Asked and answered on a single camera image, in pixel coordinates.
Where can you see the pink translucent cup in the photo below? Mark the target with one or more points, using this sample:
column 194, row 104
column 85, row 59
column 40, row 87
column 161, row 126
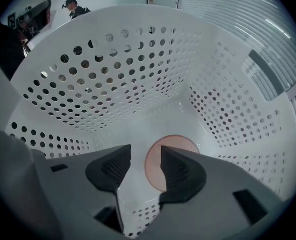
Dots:
column 151, row 159

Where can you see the black head-worn camera rig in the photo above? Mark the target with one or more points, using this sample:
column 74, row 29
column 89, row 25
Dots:
column 33, row 19

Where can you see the person's black shirt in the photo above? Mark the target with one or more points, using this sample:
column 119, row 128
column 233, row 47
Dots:
column 5, row 51

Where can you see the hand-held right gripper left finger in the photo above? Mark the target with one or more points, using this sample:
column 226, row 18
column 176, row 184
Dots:
column 70, row 184

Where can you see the white perforated plastic basket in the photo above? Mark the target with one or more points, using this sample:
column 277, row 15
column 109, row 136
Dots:
column 162, row 16

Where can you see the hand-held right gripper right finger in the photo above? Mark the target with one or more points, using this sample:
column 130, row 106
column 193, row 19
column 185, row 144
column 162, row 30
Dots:
column 212, row 196

